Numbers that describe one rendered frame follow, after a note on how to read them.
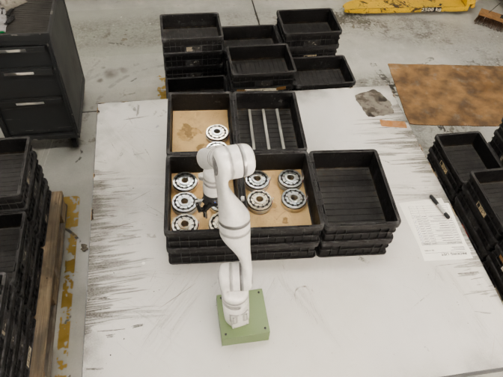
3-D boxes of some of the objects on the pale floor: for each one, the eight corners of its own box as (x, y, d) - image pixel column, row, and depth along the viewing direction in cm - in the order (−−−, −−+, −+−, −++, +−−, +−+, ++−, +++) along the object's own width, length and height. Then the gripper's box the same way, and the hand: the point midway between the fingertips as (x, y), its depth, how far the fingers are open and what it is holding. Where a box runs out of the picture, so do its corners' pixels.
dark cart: (84, 151, 330) (49, 33, 261) (13, 156, 324) (-43, 37, 255) (88, 93, 367) (58, -24, 298) (25, 97, 361) (-20, -22, 292)
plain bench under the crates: (461, 417, 233) (534, 363, 179) (114, 475, 211) (78, 432, 157) (361, 167, 333) (388, 84, 280) (118, 188, 311) (97, 102, 257)
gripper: (193, 199, 172) (195, 226, 185) (236, 194, 175) (234, 221, 187) (191, 182, 177) (192, 210, 189) (232, 178, 179) (231, 205, 192)
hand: (213, 213), depth 187 cm, fingers open, 5 cm apart
